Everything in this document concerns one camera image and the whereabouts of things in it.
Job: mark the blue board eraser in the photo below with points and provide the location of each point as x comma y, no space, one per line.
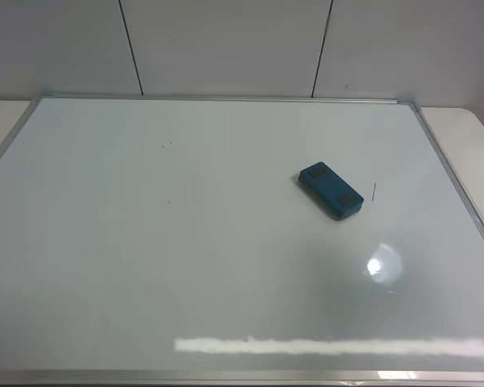
334,193

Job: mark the white whiteboard with aluminium frame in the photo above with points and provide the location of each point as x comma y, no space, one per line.
151,241

